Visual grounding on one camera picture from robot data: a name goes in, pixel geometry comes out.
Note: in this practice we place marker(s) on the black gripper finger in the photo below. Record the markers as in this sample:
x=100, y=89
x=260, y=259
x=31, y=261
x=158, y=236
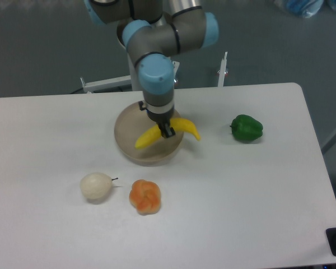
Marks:
x=166, y=130

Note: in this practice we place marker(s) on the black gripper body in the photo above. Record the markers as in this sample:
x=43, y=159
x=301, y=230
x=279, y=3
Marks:
x=159, y=114

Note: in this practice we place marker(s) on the yellow banana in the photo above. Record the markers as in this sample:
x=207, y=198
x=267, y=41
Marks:
x=153, y=134

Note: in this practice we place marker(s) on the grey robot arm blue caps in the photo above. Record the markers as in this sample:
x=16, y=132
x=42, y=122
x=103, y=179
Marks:
x=151, y=38

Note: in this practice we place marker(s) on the beige round plate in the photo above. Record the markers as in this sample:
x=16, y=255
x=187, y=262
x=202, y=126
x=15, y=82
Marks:
x=129, y=125

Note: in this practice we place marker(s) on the orange knotted bread roll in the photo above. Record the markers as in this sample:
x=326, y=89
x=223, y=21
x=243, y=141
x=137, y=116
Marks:
x=145, y=197

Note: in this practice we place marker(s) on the green bell pepper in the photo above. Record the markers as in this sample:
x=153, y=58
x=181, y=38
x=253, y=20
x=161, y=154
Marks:
x=246, y=128

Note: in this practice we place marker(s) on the white pear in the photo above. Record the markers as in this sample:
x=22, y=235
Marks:
x=96, y=187

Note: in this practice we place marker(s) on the blue plastic bag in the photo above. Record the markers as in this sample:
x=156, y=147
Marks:
x=304, y=8

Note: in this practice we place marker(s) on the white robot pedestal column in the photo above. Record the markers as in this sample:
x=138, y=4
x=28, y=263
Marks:
x=165, y=18

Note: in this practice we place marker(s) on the white metal frame bracket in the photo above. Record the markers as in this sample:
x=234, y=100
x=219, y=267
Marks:
x=105, y=84

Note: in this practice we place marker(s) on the white upright frame post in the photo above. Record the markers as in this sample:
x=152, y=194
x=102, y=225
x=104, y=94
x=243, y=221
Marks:
x=223, y=71

